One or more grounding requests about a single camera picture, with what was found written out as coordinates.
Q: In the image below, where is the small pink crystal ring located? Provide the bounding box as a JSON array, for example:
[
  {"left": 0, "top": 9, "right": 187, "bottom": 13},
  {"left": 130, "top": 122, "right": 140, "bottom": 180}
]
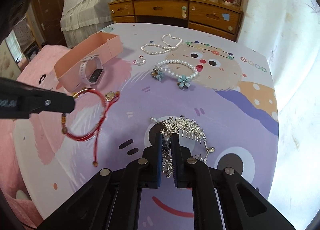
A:
[{"left": 133, "top": 55, "right": 147, "bottom": 67}]

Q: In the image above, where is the pink plastic tray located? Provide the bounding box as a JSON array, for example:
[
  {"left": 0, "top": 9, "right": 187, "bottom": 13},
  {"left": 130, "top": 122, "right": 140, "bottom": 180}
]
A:
[{"left": 54, "top": 32, "right": 123, "bottom": 92}]

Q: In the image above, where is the white floral curtain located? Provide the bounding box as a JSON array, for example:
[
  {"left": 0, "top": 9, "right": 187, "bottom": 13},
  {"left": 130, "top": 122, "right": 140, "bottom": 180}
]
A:
[{"left": 239, "top": 0, "right": 319, "bottom": 229}]

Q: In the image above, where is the pink smart watch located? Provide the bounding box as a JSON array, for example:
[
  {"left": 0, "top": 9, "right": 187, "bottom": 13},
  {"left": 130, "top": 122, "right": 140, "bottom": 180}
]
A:
[{"left": 79, "top": 54, "right": 103, "bottom": 85}]

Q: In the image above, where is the wooden desk with drawers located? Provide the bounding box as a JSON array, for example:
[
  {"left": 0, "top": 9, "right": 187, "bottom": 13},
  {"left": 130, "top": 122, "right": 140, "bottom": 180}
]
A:
[{"left": 108, "top": 0, "right": 243, "bottom": 42}]

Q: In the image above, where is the silver leaf hair comb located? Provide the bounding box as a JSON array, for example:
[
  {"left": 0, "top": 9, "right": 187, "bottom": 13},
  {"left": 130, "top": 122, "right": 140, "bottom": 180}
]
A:
[{"left": 150, "top": 116, "right": 215, "bottom": 178}]

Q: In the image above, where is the red string bracelet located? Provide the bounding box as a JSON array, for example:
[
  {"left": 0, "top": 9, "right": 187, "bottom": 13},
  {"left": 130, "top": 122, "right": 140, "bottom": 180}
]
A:
[{"left": 61, "top": 88, "right": 121, "bottom": 168}]

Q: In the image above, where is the pearl bracelet with flowers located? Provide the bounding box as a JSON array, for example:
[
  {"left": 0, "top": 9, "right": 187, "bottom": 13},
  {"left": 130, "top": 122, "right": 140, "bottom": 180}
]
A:
[{"left": 150, "top": 59, "right": 199, "bottom": 90}]

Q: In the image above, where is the cartoon print table mat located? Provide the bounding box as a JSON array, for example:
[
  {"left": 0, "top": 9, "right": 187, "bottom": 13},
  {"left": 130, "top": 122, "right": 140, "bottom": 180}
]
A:
[{"left": 12, "top": 24, "right": 279, "bottom": 218}]

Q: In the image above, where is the white lace covered bed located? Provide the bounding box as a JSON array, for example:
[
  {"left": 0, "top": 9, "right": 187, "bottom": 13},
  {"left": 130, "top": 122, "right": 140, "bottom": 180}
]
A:
[{"left": 60, "top": 0, "right": 114, "bottom": 48}]

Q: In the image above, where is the long pearl necklace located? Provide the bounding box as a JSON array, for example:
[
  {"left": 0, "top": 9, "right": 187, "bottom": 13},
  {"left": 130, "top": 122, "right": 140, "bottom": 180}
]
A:
[{"left": 140, "top": 33, "right": 184, "bottom": 56}]

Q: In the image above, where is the brown wooden door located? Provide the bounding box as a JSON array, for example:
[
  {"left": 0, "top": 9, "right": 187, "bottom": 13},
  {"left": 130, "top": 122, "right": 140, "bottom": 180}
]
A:
[{"left": 31, "top": 0, "right": 67, "bottom": 46}]

